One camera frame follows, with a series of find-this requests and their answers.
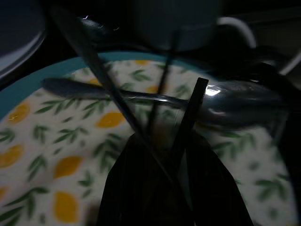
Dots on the thin black stick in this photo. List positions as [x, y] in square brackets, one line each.
[164, 77]

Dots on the long black chopstick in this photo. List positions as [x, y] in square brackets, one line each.
[98, 68]

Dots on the thick black chopstick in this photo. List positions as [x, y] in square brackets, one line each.
[196, 99]

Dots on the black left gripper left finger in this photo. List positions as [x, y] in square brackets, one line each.
[131, 188]

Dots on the lemon leaf pattern plate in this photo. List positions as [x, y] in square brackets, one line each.
[58, 141]

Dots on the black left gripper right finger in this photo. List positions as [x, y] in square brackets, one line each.
[211, 193]

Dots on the silver metal spoon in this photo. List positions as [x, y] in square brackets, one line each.
[235, 106]

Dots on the dark shiny metal spoon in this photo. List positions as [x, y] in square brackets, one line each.
[96, 28]

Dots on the white curved rim dish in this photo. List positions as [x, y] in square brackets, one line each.
[291, 62]

